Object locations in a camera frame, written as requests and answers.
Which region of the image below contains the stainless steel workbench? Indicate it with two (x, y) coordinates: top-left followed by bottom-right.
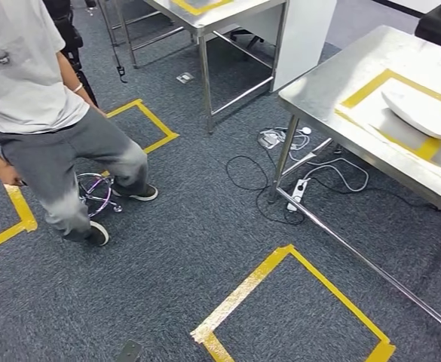
(266, 25), (441, 342)

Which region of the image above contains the white plastic shell part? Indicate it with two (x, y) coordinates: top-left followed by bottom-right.
(380, 90), (441, 140)

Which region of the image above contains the white power strip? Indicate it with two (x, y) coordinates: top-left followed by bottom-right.
(287, 179), (312, 213)

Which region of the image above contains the yellow tape square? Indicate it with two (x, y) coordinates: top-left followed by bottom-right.
(190, 244), (397, 362)

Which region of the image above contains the chrome stool base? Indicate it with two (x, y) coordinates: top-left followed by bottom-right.
(75, 172), (124, 219)

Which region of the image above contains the black office chair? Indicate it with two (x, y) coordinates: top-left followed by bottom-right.
(229, 27), (265, 51)

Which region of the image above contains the steel side table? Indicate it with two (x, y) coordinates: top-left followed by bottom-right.
(143, 0), (292, 134)

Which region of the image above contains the white board panel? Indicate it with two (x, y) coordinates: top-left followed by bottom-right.
(271, 0), (338, 94)

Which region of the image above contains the dark grey robot foot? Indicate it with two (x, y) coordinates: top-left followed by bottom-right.
(115, 339), (144, 362)

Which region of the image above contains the small yellow tape rectangle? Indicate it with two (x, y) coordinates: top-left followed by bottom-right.
(334, 68), (441, 162)

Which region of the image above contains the black equipment stand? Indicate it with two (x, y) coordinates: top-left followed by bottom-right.
(42, 0), (100, 109)

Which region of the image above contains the person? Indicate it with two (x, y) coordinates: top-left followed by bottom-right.
(0, 0), (159, 248)

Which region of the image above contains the black carry case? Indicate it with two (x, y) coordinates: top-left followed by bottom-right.
(414, 0), (441, 54)

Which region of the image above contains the black floor cable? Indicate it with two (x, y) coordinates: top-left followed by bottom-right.
(225, 155), (308, 227)

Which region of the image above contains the white charger cable bundle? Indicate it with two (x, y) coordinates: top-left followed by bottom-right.
(257, 126), (313, 152)

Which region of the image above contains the black strap with hook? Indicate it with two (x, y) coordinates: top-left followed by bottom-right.
(97, 0), (128, 85)

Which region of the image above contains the white power cable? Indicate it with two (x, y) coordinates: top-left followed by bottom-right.
(302, 157), (371, 195)

